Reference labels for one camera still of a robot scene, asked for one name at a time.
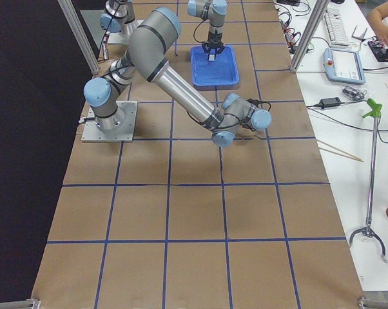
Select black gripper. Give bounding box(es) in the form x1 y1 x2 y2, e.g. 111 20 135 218
202 30 225 58

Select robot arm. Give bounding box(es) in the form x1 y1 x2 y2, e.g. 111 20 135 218
100 0 227 61
82 6 272 147

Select blue plastic tray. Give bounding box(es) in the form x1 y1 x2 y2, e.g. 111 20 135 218
190 45 240 88

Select person hand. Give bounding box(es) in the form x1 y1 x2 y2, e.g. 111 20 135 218
373 23 388 46

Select white keyboard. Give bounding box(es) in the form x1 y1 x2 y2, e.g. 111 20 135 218
323 8 350 48

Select black power brick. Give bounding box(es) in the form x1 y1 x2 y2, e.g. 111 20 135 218
319 97 342 109

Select teach pendant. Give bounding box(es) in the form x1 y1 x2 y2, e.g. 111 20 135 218
323 48 366 85

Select wooden chopsticks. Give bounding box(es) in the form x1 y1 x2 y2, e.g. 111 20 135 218
316 139 364 162

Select aluminium frame post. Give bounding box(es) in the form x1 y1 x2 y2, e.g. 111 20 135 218
289 0 329 73

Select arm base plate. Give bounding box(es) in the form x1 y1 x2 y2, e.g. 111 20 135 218
108 19 142 45
81 100 138 142

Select green handled reacher grabber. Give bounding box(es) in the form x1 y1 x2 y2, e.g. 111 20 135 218
349 98 387 263

